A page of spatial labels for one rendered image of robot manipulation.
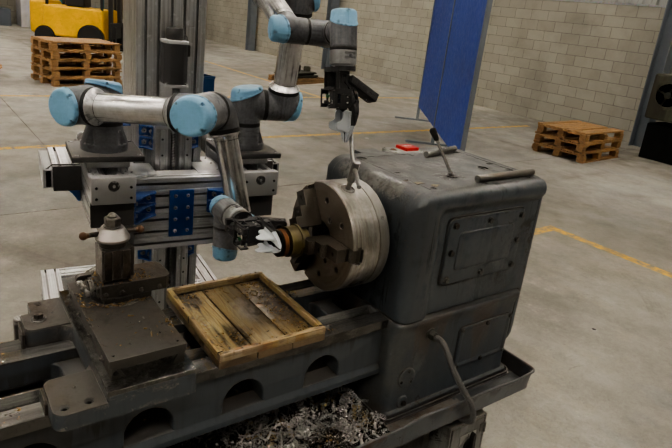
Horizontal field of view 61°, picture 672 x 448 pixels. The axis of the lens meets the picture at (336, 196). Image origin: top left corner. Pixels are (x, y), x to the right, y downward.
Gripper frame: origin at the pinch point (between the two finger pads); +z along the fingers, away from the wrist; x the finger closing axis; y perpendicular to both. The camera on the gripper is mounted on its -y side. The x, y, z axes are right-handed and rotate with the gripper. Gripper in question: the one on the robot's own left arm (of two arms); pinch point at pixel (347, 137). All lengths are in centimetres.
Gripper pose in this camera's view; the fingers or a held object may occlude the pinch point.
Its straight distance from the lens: 165.9
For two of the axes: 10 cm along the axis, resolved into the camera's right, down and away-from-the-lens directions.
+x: 5.8, 1.4, -8.0
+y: -8.1, 0.8, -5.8
